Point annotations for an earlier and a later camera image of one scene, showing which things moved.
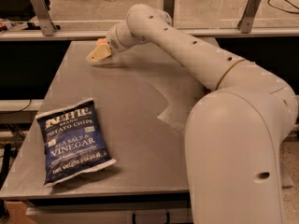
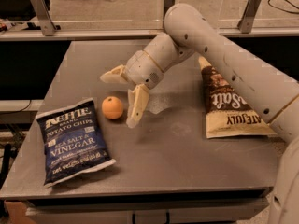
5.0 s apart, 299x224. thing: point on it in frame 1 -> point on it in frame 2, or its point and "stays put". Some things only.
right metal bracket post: [247, 21] stays put
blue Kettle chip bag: [74, 142] stays put
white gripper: [112, 40] -> [142, 68]
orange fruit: [101, 41] -> [112, 107]
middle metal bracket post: [169, 5] stays put
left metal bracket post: [44, 12] stays put
